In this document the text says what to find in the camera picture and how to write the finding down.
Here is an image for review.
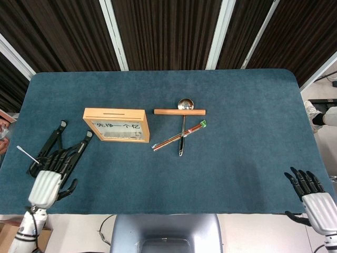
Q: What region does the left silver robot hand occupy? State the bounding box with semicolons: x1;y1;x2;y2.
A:
28;147;78;209

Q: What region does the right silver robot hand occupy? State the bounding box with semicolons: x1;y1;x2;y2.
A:
284;166;337;237

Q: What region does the black folding laptop stand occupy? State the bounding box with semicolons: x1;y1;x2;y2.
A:
26;120;94;190

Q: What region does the cardboard box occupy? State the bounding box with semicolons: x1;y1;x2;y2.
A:
0;222;53;253

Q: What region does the leg in light trousers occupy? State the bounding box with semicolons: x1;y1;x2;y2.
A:
322;106;337;128

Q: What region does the white sneaker with black sock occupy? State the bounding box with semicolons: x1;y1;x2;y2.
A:
304;100;324;133

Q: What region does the black flat device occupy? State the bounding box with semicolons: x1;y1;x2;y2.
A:
307;98;337;113

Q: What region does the blue tablecloth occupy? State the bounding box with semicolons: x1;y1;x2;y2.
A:
0;69;330;216

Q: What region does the grey robot torso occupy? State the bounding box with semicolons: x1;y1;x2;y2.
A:
110;213;224;253

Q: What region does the wrapped red chopsticks pair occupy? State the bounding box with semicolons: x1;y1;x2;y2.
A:
151;120;207;152

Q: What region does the wooden rolling pin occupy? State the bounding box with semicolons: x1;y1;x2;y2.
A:
153;108;207;116

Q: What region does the stainless steel ladle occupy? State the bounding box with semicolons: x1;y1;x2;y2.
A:
177;98;195;157

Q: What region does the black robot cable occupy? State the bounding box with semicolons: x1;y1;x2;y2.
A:
97;215;116;246

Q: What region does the wooden coin box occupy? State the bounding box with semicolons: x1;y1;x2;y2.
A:
83;107;151;143

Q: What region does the white partition post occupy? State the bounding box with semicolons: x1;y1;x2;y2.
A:
98;0;130;71
0;33;36;80
300;50;337;90
241;0;280;70
205;0;232;71

